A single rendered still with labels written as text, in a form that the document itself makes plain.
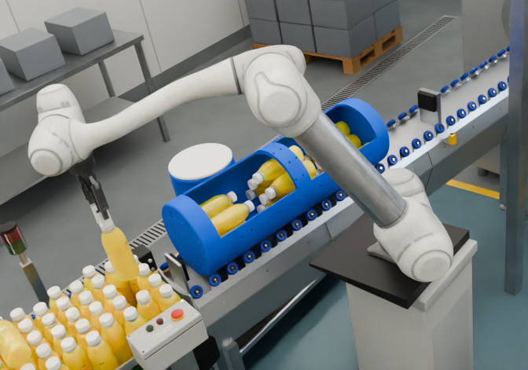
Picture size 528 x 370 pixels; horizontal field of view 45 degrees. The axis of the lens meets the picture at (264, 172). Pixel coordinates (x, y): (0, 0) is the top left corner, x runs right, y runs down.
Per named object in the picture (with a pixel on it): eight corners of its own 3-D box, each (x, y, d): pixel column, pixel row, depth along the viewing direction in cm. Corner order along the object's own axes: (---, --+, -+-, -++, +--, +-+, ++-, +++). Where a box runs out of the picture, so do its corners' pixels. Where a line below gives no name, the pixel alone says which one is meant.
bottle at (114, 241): (115, 283, 195) (93, 236, 185) (121, 267, 201) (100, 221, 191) (136, 280, 193) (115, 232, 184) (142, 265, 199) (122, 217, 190)
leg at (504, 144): (512, 206, 367) (515, 111, 334) (506, 212, 364) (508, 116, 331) (503, 203, 371) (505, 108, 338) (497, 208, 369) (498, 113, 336)
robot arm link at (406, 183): (421, 213, 206) (413, 154, 195) (439, 244, 190) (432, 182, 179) (372, 225, 206) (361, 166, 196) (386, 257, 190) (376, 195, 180)
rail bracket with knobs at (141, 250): (162, 274, 233) (154, 252, 228) (144, 284, 230) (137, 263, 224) (148, 262, 240) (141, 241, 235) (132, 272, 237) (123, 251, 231)
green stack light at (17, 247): (31, 247, 216) (25, 236, 214) (12, 258, 213) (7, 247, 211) (23, 240, 221) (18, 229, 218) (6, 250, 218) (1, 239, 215)
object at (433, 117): (441, 123, 279) (440, 92, 271) (435, 127, 277) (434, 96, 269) (423, 118, 286) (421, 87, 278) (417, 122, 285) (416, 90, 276)
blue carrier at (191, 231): (394, 169, 251) (386, 104, 237) (218, 290, 211) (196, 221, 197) (343, 151, 272) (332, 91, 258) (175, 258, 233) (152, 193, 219)
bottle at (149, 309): (163, 328, 209) (148, 287, 199) (174, 339, 204) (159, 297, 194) (145, 341, 206) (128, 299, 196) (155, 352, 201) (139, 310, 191)
